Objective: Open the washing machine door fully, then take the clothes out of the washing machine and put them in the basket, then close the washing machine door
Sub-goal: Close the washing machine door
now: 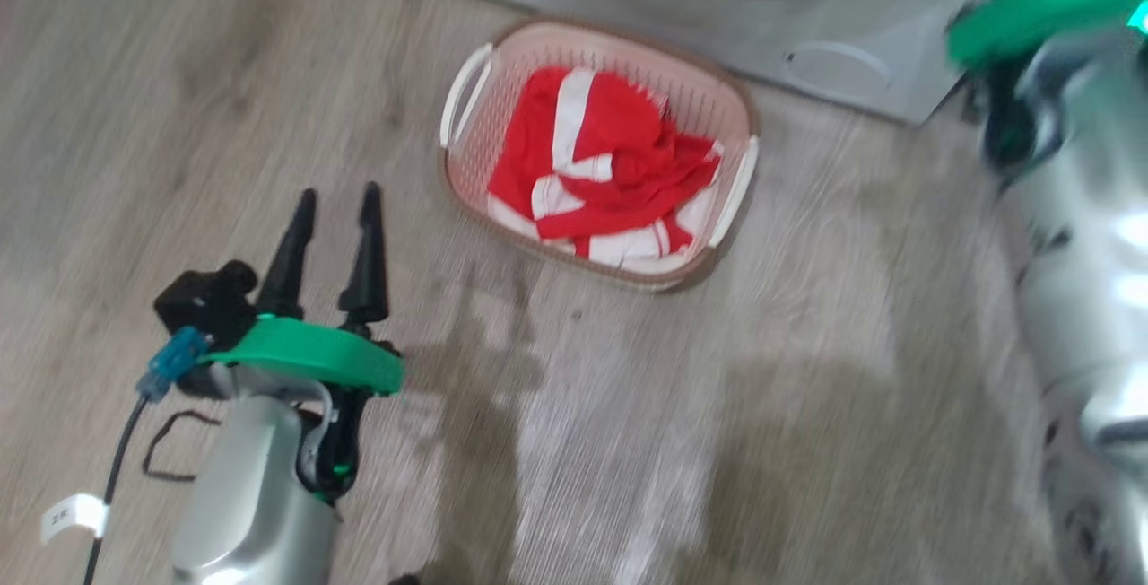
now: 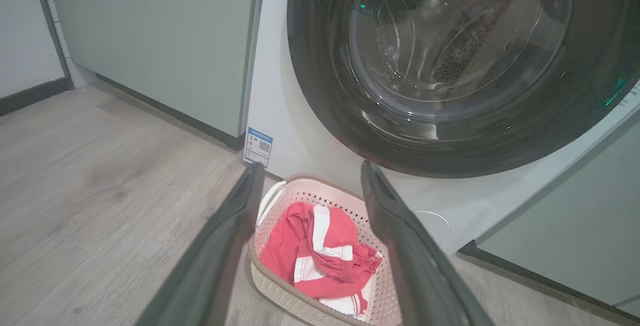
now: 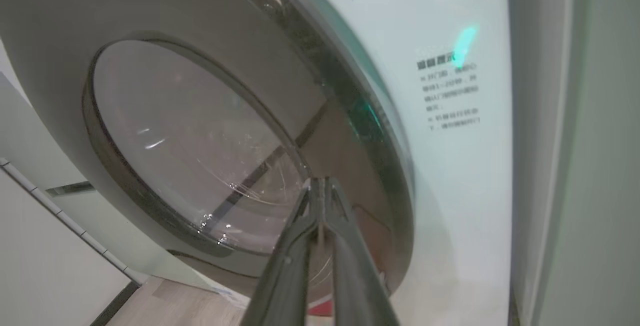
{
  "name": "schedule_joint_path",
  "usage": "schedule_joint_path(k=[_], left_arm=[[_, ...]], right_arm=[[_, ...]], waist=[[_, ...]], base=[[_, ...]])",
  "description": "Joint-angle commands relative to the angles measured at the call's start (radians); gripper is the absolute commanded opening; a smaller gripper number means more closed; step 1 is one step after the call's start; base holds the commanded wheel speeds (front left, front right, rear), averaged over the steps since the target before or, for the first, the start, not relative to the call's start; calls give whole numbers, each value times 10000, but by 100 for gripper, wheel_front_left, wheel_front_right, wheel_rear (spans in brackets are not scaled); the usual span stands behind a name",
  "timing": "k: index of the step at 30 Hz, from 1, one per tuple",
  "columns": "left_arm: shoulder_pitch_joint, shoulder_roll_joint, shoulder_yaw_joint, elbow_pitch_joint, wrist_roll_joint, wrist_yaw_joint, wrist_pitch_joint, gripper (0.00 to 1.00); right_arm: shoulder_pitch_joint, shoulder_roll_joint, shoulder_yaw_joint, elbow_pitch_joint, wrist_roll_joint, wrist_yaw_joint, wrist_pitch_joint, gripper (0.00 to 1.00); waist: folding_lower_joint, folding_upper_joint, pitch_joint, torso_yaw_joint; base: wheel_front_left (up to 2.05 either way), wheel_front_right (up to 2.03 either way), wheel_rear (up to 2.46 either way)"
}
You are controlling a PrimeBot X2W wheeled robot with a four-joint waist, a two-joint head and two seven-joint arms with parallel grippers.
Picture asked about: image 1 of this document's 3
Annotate blue cable connector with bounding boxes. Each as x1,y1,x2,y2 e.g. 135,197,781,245
136,327,209,402

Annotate black camera cable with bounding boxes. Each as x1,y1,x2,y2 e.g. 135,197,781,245
83,392,149,585

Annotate thin black cable loop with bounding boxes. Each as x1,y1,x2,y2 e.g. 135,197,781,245
142,410,222,483

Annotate white cable tag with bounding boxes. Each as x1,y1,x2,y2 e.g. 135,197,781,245
40,493,110,543

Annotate red and white garment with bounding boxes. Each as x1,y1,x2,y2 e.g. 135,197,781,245
487,66,724,267

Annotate cream perforated laundry basket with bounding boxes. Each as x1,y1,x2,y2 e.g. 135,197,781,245
438,18,761,293

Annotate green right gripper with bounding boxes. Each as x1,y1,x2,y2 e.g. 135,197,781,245
948,0,1148,65

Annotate white front-load washing machine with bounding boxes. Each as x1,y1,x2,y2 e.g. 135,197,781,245
413,0,1004,126

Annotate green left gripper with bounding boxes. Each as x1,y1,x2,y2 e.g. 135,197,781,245
199,181,404,503

